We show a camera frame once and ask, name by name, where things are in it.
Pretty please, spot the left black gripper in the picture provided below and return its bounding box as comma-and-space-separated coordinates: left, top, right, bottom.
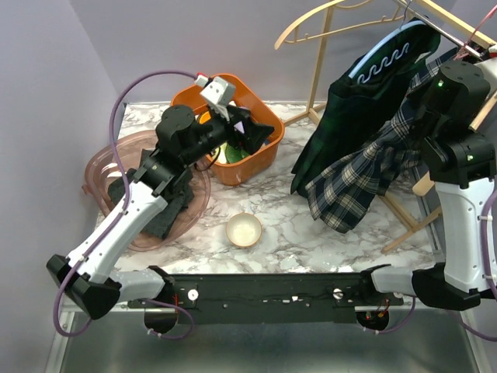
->
182, 103, 275, 167

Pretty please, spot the grey dotted skirt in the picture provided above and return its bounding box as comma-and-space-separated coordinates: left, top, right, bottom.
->
106, 149, 197, 240

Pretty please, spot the navy plaid skirt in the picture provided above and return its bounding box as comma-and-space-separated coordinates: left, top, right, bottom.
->
305, 47, 457, 234

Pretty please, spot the pink wire hanger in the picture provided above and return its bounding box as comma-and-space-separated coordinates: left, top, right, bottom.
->
455, 5, 496, 60

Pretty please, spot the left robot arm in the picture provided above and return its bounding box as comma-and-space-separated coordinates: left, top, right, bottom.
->
47, 105, 274, 320

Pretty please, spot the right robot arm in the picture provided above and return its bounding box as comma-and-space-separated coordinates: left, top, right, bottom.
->
357, 60, 496, 311

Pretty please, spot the dark green plaid skirt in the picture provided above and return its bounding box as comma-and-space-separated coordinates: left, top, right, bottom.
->
290, 23, 441, 197

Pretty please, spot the light blue hanger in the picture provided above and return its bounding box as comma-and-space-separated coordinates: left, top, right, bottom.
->
348, 1, 424, 85

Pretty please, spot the beige empty hanger left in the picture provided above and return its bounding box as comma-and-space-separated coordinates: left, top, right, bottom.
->
273, 1, 402, 51

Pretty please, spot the lavender cup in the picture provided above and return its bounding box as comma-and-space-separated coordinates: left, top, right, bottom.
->
234, 106, 249, 134

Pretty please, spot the green cup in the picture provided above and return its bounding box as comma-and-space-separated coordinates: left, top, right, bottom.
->
224, 144, 249, 164

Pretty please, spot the orange plastic bin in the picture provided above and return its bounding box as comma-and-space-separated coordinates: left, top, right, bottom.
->
171, 73, 285, 187

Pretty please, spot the orange bowl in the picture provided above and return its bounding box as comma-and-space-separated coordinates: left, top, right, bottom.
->
196, 112, 211, 124

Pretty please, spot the small white ceramic bowl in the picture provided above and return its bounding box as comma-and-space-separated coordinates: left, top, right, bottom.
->
226, 213, 262, 248

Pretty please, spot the wooden clothes rack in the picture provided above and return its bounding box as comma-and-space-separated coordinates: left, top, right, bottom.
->
281, 0, 497, 256

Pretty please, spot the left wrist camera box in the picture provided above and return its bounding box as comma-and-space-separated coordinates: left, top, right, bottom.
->
200, 76, 235, 120

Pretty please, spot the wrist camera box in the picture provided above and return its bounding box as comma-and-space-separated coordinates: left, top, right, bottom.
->
476, 45, 497, 96
200, 76, 235, 120

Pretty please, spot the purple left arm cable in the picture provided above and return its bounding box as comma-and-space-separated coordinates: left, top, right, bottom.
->
53, 70, 207, 339

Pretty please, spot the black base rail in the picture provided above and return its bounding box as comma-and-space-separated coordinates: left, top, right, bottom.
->
127, 267, 412, 326

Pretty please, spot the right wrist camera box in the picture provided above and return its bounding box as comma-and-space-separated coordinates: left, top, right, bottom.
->
476, 45, 497, 96

